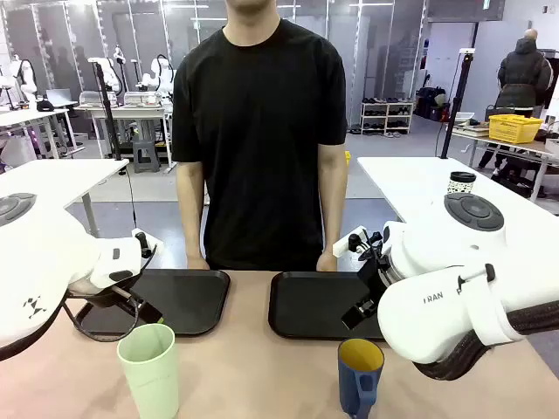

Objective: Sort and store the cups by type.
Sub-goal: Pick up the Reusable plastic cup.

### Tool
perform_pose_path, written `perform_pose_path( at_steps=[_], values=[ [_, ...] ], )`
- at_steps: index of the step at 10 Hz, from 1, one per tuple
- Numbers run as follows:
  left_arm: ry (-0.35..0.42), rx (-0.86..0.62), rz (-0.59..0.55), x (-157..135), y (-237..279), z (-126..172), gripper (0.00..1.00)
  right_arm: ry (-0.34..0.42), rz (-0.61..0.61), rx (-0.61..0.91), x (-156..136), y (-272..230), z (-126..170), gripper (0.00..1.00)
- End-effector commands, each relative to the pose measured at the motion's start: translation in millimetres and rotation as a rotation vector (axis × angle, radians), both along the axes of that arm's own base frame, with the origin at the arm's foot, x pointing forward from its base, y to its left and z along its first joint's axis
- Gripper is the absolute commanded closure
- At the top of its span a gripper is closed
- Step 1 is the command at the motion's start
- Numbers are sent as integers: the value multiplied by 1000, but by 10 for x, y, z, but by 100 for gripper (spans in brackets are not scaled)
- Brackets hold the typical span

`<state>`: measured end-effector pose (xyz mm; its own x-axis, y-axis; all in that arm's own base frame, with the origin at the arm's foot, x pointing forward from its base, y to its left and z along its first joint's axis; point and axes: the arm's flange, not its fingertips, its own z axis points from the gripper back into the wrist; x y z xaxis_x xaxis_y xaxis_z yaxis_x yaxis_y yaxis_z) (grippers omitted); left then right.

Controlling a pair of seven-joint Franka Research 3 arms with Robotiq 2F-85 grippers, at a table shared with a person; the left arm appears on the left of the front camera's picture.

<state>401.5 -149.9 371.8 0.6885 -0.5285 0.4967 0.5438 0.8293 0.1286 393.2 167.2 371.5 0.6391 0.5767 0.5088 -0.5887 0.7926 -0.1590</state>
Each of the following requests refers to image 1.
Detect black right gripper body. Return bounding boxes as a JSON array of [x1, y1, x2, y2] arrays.
[[357, 256, 392, 303]]

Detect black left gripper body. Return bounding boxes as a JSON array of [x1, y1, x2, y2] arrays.
[[86, 284, 146, 310]]

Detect light green tall cup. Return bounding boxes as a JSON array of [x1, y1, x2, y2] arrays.
[[116, 323, 180, 419]]

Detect blue mug yellow inside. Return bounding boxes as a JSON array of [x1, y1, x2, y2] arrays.
[[337, 338, 386, 419]]

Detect person's left forearm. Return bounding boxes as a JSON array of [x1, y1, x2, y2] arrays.
[[321, 196, 349, 257]]

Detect person's right forearm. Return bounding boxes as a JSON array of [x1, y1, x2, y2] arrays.
[[178, 196, 207, 259]]

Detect person's left hand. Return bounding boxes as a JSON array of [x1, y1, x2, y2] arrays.
[[314, 251, 338, 272]]

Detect black plastic tray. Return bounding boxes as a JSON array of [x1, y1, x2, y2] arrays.
[[73, 269, 231, 337], [267, 271, 388, 341]]

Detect paper cup black lid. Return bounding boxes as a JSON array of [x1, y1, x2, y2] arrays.
[[446, 171, 477, 196]]

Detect grey step stool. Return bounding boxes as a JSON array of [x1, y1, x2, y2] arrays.
[[132, 139, 162, 174]]

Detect white shoe rack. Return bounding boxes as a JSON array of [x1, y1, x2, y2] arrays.
[[360, 100, 415, 135]]

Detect black bags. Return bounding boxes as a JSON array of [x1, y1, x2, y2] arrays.
[[414, 86, 451, 122]]

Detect white lab desk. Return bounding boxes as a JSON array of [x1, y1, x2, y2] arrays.
[[0, 107, 86, 161], [74, 103, 176, 171]]

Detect person in black t-shirt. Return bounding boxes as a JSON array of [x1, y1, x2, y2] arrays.
[[171, 0, 349, 271]]

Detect grey lab desk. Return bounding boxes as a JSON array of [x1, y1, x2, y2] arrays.
[[452, 126, 559, 202]]

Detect yellow plastic basket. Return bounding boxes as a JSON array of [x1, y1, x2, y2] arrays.
[[487, 113, 545, 145]]

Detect grey laptop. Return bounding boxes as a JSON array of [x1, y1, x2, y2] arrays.
[[45, 88, 79, 108]]

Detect person in black jacket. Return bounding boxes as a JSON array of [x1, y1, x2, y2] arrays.
[[478, 28, 555, 175]]

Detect black sleeved left arm cable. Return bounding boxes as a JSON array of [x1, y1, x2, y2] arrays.
[[0, 287, 152, 362]]

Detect black sleeved arm cable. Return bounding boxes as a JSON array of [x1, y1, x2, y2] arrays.
[[414, 300, 559, 381], [0, 287, 152, 362]]

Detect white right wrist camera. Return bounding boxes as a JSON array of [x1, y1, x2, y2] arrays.
[[332, 225, 368, 258]]

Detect black sleeved right arm cable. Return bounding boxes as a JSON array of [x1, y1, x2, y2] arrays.
[[414, 300, 559, 381]]

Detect black camera pole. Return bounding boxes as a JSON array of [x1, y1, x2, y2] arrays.
[[88, 57, 128, 163], [439, 48, 476, 161]]

